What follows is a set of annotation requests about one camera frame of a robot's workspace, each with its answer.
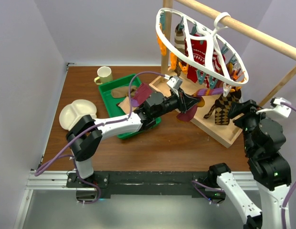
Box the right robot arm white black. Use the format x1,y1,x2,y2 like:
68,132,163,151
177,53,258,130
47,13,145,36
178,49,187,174
207,98,296,229

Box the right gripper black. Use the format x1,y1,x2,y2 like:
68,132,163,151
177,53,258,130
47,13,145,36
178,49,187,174
226,97,276,153

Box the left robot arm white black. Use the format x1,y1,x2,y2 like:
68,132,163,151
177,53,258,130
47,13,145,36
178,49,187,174
66,89,203,187

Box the green plastic tray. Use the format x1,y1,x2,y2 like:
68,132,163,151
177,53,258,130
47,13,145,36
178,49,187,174
99,74,161,139

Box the white round clip hanger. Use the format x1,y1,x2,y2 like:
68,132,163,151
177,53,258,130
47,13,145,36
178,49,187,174
155,8,249,96

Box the wooden hanger stand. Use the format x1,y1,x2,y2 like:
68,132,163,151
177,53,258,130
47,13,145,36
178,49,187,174
155,0,296,148

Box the black yellow argyle sock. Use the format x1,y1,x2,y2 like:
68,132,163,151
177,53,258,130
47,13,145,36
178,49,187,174
203,89,242,125

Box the cream divided plate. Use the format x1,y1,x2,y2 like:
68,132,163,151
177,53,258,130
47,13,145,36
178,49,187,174
59,99,97,131

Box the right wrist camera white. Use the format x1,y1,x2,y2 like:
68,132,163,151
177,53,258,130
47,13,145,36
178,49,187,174
256,97,291,120

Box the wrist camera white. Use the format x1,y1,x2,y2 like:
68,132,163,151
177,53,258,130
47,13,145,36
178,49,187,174
166,76,183,92
256,97,291,120

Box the brown striped sock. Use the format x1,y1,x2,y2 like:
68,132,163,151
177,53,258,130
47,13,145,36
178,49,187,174
174,24,185,76

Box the cream yellow mug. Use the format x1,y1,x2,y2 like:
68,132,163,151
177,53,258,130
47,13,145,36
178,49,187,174
94,66,113,85

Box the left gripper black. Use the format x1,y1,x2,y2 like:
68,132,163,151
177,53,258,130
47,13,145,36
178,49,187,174
153,88,199,119

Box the aluminium frame rail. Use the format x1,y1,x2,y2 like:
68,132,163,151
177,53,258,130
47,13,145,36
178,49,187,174
13,171,94,229

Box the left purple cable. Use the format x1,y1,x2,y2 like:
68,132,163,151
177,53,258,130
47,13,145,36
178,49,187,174
34,71,171,177

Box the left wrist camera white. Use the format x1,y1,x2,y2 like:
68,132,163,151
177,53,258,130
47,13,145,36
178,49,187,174
166,76,183,92

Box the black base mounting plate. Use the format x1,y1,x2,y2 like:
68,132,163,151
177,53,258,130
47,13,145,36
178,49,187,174
66,171,226,204

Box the tan sock in tray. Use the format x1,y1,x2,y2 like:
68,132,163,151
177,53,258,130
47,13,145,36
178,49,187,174
111,85,138,98

